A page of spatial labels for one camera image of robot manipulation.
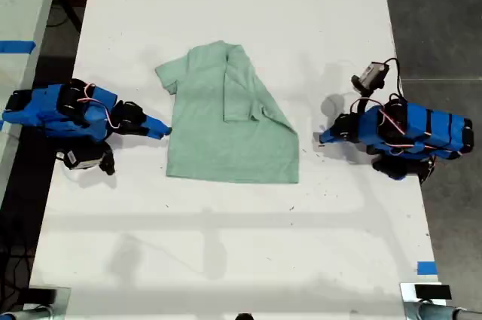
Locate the pale green t-shirt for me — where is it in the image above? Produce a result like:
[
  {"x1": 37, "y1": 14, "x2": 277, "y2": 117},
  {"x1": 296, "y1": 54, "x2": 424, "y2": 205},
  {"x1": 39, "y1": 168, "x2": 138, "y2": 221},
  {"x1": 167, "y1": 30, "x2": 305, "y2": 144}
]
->
[{"x1": 154, "y1": 39, "x2": 301, "y2": 184}]

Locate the long blue tape strip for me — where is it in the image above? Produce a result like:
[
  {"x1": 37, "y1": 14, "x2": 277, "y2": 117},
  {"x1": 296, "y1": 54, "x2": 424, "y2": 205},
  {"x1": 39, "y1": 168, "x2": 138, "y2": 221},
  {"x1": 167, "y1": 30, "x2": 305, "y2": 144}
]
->
[{"x1": 0, "y1": 40, "x2": 37, "y2": 54}]

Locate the neighbouring white table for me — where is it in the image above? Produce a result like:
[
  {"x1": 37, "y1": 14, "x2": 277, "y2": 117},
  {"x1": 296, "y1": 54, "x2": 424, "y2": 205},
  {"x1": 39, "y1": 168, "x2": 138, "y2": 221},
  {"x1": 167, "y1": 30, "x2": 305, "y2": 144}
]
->
[{"x1": 0, "y1": 0, "x2": 64, "y2": 200}]

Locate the short blue tape strip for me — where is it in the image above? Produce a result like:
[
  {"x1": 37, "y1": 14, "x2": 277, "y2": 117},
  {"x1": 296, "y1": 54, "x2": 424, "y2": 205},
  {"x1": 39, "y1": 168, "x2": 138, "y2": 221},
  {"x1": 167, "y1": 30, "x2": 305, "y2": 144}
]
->
[{"x1": 416, "y1": 260, "x2": 439, "y2": 276}]

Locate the metal table clamp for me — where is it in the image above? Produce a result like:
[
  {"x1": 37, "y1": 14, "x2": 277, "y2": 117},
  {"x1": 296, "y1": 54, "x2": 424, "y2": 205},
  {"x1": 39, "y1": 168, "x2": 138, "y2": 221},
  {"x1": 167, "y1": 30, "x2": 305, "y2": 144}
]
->
[
  {"x1": 399, "y1": 282, "x2": 482, "y2": 320},
  {"x1": 14, "y1": 286, "x2": 73, "y2": 320}
]

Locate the small black box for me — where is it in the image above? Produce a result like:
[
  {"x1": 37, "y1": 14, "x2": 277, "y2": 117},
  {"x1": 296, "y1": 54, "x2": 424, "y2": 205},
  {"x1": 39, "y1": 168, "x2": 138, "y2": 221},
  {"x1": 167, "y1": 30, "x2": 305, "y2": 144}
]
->
[{"x1": 413, "y1": 284, "x2": 453, "y2": 300}]

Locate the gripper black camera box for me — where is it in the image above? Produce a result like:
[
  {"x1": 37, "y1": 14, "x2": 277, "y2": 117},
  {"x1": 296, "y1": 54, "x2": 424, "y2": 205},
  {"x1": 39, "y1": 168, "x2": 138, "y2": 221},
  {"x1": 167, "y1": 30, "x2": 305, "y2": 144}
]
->
[
  {"x1": 351, "y1": 60, "x2": 391, "y2": 91},
  {"x1": 55, "y1": 145, "x2": 105, "y2": 171}
]

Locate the gripper black camera cable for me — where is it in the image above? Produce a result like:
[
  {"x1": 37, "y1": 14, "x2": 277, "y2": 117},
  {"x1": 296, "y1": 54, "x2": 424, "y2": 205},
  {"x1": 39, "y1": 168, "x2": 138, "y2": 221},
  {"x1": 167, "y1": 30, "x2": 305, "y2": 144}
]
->
[{"x1": 383, "y1": 56, "x2": 404, "y2": 98}]

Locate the black floor cable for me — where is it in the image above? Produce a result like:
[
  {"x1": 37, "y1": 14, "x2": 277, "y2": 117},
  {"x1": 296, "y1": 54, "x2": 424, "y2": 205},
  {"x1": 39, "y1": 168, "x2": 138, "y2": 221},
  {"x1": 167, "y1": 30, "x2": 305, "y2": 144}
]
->
[{"x1": 0, "y1": 221, "x2": 35, "y2": 309}]

